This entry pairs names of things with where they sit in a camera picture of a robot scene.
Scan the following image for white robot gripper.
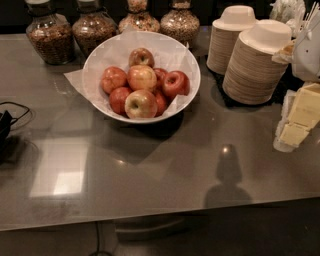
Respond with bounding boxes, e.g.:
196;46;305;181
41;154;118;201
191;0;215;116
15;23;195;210
272;19;320;153

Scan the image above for front paper bowl stack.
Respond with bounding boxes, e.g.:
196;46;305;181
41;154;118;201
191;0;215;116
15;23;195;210
222;19;292;105

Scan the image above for paper bowl stack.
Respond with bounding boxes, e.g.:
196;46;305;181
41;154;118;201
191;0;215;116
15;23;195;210
207;5;257;75
222;19;292;105

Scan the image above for rear paper bowl stack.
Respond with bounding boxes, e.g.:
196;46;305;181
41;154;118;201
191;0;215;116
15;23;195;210
207;5;257;75

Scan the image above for lower right red apple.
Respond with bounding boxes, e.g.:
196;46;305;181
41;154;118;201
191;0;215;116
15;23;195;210
155;90;168;116

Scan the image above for white ceramic bowl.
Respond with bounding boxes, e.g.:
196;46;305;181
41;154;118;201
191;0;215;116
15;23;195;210
81;30;202;125

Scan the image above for small hidden red apple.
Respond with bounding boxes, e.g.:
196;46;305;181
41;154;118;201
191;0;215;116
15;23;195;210
154;68;167;89

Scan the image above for top red yellow apple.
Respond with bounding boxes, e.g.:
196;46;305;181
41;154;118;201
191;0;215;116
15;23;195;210
129;48;155;68

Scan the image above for front left red apple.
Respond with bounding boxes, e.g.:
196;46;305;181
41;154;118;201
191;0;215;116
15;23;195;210
109;87;132;115

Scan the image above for black mat under bowls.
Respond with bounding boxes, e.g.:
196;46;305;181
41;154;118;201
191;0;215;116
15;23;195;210
209;66;304;108

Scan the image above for white cutlery bundle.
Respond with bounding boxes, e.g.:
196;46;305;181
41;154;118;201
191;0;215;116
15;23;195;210
269;0;320;38

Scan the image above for cereal glass jar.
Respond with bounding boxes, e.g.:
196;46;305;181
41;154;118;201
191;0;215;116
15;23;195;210
72;0;118;57
160;0;200;48
118;0;160;32

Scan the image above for far left cereal jar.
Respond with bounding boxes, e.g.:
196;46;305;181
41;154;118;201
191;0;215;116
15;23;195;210
25;0;75;65

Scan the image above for black cable device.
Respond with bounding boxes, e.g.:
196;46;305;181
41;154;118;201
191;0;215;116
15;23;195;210
0;101;32;150

